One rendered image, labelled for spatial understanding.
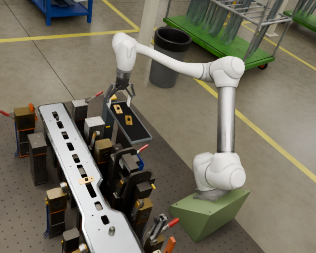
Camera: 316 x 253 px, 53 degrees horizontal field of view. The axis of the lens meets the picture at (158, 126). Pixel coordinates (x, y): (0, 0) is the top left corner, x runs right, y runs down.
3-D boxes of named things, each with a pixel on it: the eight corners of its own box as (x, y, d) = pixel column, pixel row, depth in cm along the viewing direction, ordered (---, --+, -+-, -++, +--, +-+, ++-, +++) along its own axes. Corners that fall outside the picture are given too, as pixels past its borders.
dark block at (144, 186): (124, 230, 185) (136, 184, 158) (135, 226, 188) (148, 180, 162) (128, 237, 181) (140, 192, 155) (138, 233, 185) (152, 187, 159)
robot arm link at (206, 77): (195, 62, 198) (207, 57, 186) (218, 67, 206) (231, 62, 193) (193, 83, 198) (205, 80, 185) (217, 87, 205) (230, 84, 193)
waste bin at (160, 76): (138, 74, 461) (148, 27, 416) (166, 70, 489) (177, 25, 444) (157, 93, 433) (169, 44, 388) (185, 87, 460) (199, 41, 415)
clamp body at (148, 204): (124, 240, 180) (134, 201, 157) (140, 234, 185) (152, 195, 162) (128, 250, 176) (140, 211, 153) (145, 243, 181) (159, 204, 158)
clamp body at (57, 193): (41, 231, 174) (39, 192, 152) (62, 224, 180) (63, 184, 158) (44, 241, 170) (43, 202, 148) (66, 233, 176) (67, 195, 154)
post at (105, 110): (97, 143, 234) (103, 95, 207) (107, 141, 238) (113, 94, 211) (101, 150, 230) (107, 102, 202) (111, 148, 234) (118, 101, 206)
